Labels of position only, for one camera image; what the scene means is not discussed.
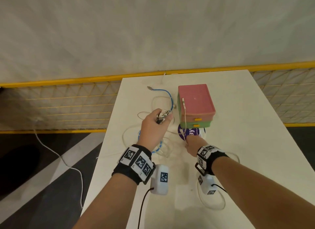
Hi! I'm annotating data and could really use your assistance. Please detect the person's left hand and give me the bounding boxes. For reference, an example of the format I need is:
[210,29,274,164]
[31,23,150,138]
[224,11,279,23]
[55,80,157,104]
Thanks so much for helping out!
[136,108,174,151]

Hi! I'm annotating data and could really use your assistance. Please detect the person's right hand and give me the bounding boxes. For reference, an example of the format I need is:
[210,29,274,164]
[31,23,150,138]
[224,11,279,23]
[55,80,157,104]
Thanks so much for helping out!
[184,135,209,158]

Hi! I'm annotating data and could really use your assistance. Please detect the silver cable plug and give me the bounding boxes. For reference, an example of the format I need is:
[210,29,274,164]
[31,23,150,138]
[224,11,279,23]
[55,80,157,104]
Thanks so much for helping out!
[156,109,172,125]

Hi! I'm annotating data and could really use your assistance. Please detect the thin white cable with plug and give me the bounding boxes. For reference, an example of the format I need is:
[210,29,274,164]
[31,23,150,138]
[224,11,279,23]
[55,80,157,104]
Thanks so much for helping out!
[180,98,189,145]

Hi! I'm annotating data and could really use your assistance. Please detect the blue cable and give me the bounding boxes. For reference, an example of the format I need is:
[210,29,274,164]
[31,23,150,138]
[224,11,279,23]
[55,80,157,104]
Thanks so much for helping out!
[137,86,175,154]

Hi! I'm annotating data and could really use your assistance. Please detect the person's left forearm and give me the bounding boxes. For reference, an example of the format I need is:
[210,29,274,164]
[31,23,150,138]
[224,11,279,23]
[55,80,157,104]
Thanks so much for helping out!
[72,172,138,229]

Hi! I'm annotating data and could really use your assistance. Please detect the person's right forearm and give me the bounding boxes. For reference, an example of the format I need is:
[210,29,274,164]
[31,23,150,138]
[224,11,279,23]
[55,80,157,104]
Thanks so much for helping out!
[211,156,315,229]

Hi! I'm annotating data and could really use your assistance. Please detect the purple round sticker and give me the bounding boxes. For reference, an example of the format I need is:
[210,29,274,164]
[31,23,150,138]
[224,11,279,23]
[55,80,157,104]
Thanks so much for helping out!
[178,124,206,141]

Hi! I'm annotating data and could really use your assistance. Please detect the green plastic box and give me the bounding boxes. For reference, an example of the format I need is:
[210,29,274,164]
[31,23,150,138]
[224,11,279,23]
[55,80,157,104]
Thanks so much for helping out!
[177,94,216,129]

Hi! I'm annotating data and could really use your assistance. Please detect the black right wristband with markers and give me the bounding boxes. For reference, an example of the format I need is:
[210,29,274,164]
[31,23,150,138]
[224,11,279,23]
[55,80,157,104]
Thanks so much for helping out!
[195,144,229,177]

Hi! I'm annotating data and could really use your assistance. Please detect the black wristband with markers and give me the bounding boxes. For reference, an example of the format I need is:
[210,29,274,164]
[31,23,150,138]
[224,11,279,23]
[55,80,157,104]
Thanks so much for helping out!
[112,144,156,186]
[195,144,229,177]

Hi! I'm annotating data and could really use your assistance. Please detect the pink plastic box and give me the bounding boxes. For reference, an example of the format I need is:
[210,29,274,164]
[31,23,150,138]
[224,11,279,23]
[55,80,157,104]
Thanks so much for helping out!
[178,84,216,123]

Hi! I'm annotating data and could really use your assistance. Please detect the black left wristband with markers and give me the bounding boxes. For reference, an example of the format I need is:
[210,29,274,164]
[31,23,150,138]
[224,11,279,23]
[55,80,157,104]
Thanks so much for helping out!
[112,144,156,186]

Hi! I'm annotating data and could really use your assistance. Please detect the tangled white cable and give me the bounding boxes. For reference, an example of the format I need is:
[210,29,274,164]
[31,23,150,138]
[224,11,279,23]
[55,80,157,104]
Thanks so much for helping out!
[122,95,188,158]

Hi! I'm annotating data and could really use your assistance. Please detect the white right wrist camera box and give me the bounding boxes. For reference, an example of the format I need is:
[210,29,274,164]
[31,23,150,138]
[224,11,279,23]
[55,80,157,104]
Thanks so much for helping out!
[198,173,218,195]

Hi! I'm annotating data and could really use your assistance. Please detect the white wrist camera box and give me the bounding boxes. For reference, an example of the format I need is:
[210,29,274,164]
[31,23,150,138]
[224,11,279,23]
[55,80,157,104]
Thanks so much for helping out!
[150,164,169,195]
[198,173,218,195]

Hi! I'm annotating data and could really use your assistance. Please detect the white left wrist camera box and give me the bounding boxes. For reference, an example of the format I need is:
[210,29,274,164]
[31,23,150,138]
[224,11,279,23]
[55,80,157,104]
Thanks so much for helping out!
[150,164,169,195]

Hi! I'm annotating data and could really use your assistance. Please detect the black right camera cable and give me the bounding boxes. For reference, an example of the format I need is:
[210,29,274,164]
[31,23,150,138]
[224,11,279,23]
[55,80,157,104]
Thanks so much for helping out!
[211,184,228,194]

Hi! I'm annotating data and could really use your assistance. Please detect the black camera cable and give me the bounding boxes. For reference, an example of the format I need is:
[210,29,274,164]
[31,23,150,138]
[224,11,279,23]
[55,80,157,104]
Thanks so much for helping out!
[211,184,228,194]
[137,187,154,229]

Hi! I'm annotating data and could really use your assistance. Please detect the looped white cable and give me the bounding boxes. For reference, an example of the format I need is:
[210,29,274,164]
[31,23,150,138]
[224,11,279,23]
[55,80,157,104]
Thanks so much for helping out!
[197,151,241,211]

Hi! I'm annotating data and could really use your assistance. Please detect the black left camera cable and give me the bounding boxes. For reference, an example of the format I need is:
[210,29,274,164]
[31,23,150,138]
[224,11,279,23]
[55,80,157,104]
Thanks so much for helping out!
[137,187,154,229]

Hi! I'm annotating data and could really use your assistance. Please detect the yellow wire mesh fence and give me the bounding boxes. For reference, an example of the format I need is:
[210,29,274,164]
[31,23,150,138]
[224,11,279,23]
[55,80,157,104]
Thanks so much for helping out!
[0,61,315,134]

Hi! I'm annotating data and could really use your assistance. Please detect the white floor cable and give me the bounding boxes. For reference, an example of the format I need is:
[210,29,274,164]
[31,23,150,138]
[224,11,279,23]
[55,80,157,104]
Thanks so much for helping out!
[33,118,84,209]

